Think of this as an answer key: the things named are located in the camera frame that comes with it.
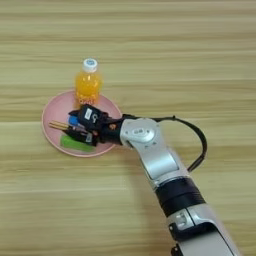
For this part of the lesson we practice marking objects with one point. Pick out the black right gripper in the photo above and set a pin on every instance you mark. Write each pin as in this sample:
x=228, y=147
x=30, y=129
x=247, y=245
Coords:
x=110, y=130

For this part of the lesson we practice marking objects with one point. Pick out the green rectangular block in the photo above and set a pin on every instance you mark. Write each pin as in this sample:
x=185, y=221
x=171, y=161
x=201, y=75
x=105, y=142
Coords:
x=71, y=143

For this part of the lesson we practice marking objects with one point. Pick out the orange juice bottle white cap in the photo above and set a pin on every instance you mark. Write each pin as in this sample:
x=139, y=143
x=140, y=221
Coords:
x=87, y=83

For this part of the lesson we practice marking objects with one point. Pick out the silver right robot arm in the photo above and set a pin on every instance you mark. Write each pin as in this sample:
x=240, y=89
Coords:
x=160, y=156

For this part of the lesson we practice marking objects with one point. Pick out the pink round plate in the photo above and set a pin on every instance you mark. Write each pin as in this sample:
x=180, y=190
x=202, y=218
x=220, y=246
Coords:
x=53, y=113

